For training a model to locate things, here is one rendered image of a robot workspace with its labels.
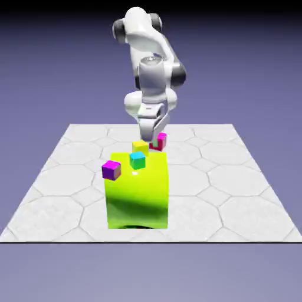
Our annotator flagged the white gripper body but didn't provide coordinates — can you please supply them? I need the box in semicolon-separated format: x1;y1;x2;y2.
137;114;171;143

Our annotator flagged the small pink cube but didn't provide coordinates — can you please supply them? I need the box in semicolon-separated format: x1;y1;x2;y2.
149;132;168;152

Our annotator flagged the small yellow cube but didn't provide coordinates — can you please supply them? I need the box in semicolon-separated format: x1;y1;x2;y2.
131;139;150;157

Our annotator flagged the small cyan cube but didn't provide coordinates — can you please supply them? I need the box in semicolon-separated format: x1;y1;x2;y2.
129;151;146;170

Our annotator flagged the small purple cube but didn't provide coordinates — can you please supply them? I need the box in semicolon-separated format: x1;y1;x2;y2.
101;159;122;182

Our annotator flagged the large lime green box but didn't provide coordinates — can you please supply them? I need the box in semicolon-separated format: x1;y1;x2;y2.
104;152;169;230

